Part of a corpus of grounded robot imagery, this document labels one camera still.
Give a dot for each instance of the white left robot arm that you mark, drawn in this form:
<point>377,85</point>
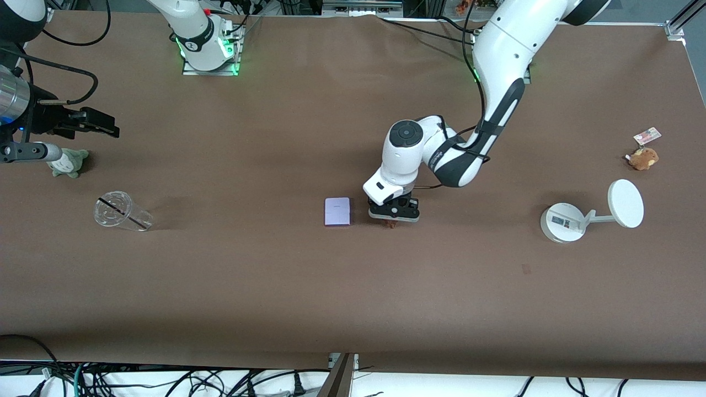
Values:
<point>507,49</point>

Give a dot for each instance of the grey green plush toy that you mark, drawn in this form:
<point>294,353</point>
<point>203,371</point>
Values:
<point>69,164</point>

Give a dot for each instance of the brown plush toy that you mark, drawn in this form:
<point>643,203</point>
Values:
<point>643,159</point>

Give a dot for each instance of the brown lion statue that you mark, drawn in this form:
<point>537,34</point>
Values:
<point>390,224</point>

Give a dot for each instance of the dark table support beam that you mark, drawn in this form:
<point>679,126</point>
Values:
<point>337,380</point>

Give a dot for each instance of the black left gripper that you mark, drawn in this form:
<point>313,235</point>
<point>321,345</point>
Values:
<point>413,205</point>

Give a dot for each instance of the metal rail bracket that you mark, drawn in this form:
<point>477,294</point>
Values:
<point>361,6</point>

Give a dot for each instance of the clear plastic cup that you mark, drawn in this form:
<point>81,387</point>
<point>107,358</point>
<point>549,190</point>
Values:
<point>118,212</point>

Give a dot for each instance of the black straw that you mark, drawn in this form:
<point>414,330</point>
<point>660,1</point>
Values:
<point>124,212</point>

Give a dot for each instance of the orange figurine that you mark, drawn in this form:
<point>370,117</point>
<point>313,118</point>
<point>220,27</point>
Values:
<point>463,5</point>

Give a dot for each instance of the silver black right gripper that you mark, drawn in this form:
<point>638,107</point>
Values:
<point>45,119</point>

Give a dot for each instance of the white round desk lamp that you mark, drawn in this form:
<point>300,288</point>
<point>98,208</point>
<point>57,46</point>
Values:
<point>626,204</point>

